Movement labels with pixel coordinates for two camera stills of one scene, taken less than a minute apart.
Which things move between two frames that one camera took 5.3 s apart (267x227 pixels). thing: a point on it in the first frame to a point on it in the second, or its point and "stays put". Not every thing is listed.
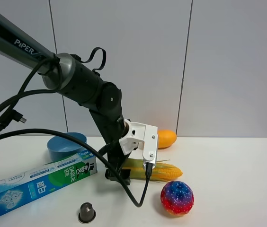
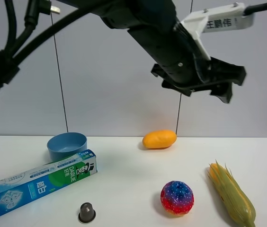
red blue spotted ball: x=177 y=197 stays put
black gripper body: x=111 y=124 to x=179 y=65
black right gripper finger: x=108 y=175 to x=235 y=74
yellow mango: x=165 y=138 stays put
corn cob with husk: x=162 y=171 to x=238 y=204
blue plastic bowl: x=62 y=146 stays put
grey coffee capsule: x=87 y=213 stays put
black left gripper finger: x=126 y=176 to x=224 y=91
